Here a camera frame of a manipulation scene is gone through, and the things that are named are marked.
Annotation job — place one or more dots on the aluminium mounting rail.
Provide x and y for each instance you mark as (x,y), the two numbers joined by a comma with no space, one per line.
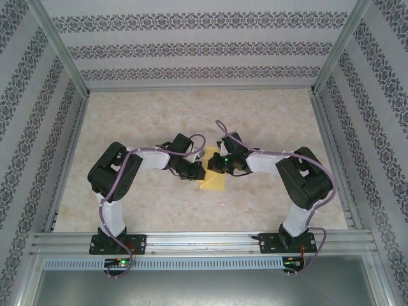
(204,243)

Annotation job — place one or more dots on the yellow paper sheet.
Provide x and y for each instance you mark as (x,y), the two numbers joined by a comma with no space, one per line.
(215,183)

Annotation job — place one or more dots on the aluminium side rail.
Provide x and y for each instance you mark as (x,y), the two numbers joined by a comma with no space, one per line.
(71,159)
(325,127)

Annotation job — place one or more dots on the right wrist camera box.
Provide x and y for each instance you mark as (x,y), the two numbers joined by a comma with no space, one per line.
(220,147)

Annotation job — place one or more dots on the aluminium frame post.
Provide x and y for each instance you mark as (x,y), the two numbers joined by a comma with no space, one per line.
(62,54)
(337,54)

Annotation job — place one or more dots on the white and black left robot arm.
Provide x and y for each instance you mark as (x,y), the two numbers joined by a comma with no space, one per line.
(111,175)

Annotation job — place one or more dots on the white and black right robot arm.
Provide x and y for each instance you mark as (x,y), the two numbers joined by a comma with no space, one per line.
(306,181)

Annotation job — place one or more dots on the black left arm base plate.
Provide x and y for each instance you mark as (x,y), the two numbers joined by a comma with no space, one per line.
(140,242)

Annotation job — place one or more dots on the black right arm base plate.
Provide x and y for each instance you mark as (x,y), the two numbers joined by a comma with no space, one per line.
(267,243)

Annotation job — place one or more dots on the grey metal panel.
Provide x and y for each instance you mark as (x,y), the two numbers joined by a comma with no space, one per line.
(204,287)

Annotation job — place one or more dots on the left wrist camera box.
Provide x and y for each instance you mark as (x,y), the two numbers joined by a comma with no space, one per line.
(199,156)

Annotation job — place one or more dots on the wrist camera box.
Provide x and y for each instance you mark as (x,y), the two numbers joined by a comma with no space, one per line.
(220,147)
(199,156)

